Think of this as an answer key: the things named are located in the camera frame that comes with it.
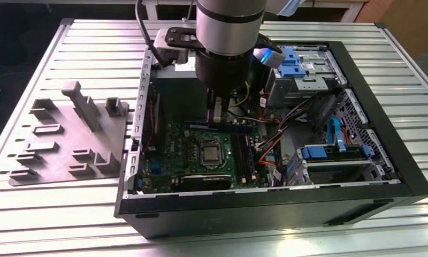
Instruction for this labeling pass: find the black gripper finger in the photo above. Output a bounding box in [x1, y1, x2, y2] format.
[206, 88, 234, 128]

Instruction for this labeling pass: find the green RAM stick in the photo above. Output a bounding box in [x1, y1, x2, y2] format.
[184, 120, 255, 135]

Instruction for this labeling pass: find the black RAM slot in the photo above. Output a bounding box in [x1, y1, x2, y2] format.
[232, 133, 243, 182]
[242, 134, 252, 182]

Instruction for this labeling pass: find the white-latched RAM slot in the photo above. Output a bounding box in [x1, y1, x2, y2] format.
[238, 133, 248, 182]

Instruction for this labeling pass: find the gray power supply unit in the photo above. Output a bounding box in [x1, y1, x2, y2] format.
[151, 53, 210, 123]

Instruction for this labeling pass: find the metal socket cover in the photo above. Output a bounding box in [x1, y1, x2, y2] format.
[199, 139, 226, 169]

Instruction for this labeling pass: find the green motherboard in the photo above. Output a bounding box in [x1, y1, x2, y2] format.
[141, 119, 272, 192]

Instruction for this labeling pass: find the blue plastic drive latch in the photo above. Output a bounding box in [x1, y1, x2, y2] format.
[280, 47, 300, 66]
[280, 65, 304, 78]

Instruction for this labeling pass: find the metal drive cage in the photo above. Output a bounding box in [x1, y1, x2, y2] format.
[266, 47, 347, 108]

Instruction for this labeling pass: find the silver CPU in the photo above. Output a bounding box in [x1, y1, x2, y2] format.
[202, 146, 222, 164]

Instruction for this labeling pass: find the CPU socket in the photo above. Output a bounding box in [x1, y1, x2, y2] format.
[198, 138, 226, 170]

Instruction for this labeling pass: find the black graphics card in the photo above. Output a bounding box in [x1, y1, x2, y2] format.
[178, 173, 234, 191]

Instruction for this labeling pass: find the blue disk carrier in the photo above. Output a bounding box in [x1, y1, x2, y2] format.
[303, 145, 371, 161]

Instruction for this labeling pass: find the gray parts rack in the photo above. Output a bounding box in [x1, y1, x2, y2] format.
[8, 81, 135, 186]

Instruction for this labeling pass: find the metal disk bay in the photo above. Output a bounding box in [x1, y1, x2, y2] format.
[292, 144, 386, 185]

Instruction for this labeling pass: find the black PC case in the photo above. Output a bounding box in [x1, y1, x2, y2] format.
[113, 39, 428, 240]

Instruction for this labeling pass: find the wooden cabinet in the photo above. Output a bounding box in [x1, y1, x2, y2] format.
[352, 0, 428, 58]

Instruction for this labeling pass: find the yellow power wire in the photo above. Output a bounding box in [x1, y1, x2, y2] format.
[234, 80, 251, 108]

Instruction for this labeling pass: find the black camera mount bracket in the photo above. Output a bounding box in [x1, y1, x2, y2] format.
[164, 26, 204, 51]

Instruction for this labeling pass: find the black wire bundle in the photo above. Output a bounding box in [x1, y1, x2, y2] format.
[255, 89, 343, 150]

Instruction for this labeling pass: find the orange SATA wire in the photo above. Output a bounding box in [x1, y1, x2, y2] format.
[259, 151, 276, 166]

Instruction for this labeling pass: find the blue SATA wire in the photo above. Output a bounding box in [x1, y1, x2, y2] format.
[326, 117, 347, 153]

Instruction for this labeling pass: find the white desk frame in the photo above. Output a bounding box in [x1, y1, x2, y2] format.
[299, 0, 368, 24]

